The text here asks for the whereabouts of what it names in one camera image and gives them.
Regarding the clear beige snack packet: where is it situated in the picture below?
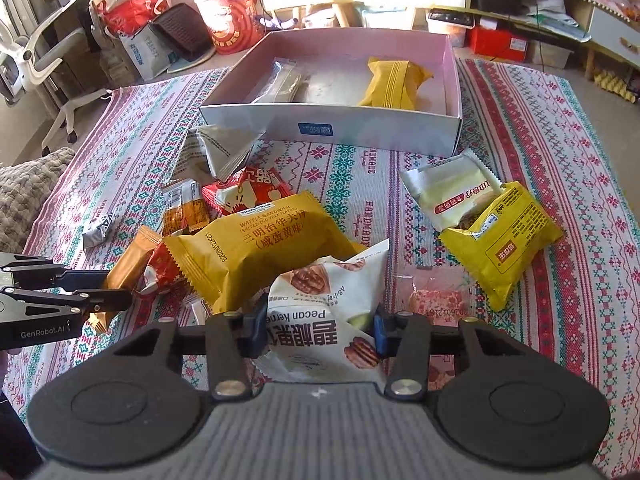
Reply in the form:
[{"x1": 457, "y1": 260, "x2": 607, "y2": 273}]
[{"x1": 251, "y1": 59, "x2": 314, "y2": 106}]

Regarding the brown plastic basket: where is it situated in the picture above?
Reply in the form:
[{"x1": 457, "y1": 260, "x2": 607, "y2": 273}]
[{"x1": 149, "y1": 3, "x2": 217, "y2": 64}]

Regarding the white pecan snack packet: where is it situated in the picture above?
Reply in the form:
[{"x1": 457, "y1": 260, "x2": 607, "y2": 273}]
[{"x1": 250, "y1": 239, "x2": 392, "y2": 387}]

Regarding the silver triangular packet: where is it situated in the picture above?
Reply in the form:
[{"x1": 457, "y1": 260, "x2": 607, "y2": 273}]
[{"x1": 181, "y1": 124, "x2": 267, "y2": 184}]

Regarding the low white wooden cabinet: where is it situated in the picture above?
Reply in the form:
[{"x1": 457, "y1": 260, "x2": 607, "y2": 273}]
[{"x1": 465, "y1": 0, "x2": 640, "y2": 81}]

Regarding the white office chair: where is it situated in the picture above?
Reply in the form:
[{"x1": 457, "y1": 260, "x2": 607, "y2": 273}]
[{"x1": 0, "y1": 0, "x2": 112, "y2": 157}]

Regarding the grey knitted cushion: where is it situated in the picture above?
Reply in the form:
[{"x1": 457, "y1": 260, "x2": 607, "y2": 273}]
[{"x1": 0, "y1": 147, "x2": 76, "y2": 257}]

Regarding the yellow ribbed snack packet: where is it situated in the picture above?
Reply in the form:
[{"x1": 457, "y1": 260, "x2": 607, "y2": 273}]
[{"x1": 357, "y1": 56, "x2": 434, "y2": 111}]

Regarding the red plastic bag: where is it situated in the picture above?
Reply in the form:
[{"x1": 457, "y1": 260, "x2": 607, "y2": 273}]
[{"x1": 101, "y1": 0, "x2": 172, "y2": 37}]

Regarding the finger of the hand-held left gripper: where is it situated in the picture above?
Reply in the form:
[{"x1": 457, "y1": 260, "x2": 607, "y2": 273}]
[
  {"x1": 65, "y1": 289, "x2": 135, "y2": 317},
  {"x1": 54, "y1": 268, "x2": 109, "y2": 291}
]

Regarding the orange brown packet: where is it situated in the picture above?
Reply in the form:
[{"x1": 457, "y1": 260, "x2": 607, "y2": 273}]
[{"x1": 91, "y1": 225, "x2": 164, "y2": 332}]

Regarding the patterned tablecloth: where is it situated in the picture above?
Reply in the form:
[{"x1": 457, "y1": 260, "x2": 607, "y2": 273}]
[{"x1": 2, "y1": 56, "x2": 640, "y2": 466}]

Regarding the small orange packet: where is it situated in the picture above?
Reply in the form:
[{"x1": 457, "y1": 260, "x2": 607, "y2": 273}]
[{"x1": 160, "y1": 178, "x2": 211, "y2": 237}]

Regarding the red box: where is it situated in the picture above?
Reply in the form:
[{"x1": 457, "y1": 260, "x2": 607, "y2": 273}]
[{"x1": 468, "y1": 25, "x2": 531, "y2": 62}]

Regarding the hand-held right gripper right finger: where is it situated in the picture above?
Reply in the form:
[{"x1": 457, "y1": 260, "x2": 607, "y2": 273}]
[{"x1": 372, "y1": 305, "x2": 521, "y2": 402}]

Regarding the small red packet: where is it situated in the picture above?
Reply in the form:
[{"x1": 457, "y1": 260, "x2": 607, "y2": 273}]
[{"x1": 134, "y1": 241, "x2": 197, "y2": 302}]

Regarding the white pale green packet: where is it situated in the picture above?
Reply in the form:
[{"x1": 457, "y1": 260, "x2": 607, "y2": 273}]
[{"x1": 399, "y1": 149, "x2": 504, "y2": 232}]

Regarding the small silver packet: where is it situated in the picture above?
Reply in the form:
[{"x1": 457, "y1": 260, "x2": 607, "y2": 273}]
[{"x1": 82, "y1": 210, "x2": 117, "y2": 250}]

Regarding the red packet with white print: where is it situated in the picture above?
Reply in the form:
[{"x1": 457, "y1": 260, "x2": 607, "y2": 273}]
[{"x1": 201, "y1": 165, "x2": 293, "y2": 217}]

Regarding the white cardboard box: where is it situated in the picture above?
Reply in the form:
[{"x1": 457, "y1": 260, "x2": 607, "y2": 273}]
[{"x1": 199, "y1": 27, "x2": 464, "y2": 159}]

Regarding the plastic container with black lid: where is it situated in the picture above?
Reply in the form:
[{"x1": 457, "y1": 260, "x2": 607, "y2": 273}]
[{"x1": 426, "y1": 7, "x2": 479, "y2": 47}]

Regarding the yellow black striped object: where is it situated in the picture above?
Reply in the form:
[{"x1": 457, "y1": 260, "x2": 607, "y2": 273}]
[{"x1": 594, "y1": 71, "x2": 639, "y2": 104}]

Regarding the red gift bag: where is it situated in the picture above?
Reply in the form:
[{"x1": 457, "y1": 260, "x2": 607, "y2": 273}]
[{"x1": 192, "y1": 0, "x2": 267, "y2": 57}]

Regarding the white bag with blue print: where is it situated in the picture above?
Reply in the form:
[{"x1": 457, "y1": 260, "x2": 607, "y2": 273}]
[{"x1": 117, "y1": 24, "x2": 175, "y2": 82}]

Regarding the clear packet of red biscuits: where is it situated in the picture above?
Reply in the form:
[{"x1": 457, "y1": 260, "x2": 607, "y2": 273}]
[{"x1": 394, "y1": 269, "x2": 477, "y2": 392}]

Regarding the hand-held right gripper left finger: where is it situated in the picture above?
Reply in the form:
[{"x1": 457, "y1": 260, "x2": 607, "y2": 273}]
[{"x1": 107, "y1": 305, "x2": 268, "y2": 402}]

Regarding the yellow packet with red label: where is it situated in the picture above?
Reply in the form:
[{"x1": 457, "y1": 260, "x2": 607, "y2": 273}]
[{"x1": 439, "y1": 181, "x2": 566, "y2": 312}]

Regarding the large yellow waffle packet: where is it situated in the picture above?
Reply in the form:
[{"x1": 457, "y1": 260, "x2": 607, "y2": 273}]
[{"x1": 162, "y1": 191, "x2": 372, "y2": 314}]

